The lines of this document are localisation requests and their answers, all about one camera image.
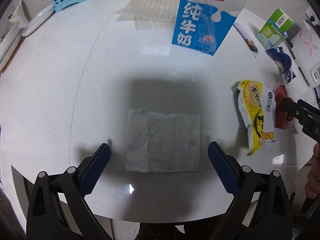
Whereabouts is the clear plastic bag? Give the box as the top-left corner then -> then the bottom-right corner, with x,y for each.
126,109 -> 201,173

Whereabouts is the white flowered rice cooker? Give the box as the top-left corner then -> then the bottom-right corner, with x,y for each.
291,19 -> 319,88

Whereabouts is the blue white milk carton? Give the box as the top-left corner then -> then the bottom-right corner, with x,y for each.
171,0 -> 247,55

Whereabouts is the white striped plate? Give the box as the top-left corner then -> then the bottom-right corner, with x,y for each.
21,3 -> 55,37

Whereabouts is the yellow snack wrapper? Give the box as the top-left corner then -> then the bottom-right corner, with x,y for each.
236,80 -> 276,155

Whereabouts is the blue snack bag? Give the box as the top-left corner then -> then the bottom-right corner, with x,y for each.
266,47 -> 296,84

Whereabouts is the green white box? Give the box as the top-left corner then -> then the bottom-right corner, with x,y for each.
256,8 -> 294,50

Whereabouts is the purple coffee stick sachet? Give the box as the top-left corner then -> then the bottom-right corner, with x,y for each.
233,22 -> 258,53

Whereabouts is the right wall socket panel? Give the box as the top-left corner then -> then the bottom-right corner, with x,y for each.
305,7 -> 320,26

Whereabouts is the clear bubble wrap sheet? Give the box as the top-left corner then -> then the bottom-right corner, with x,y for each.
116,0 -> 180,30

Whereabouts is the person's right hand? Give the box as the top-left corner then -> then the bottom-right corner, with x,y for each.
305,143 -> 320,199

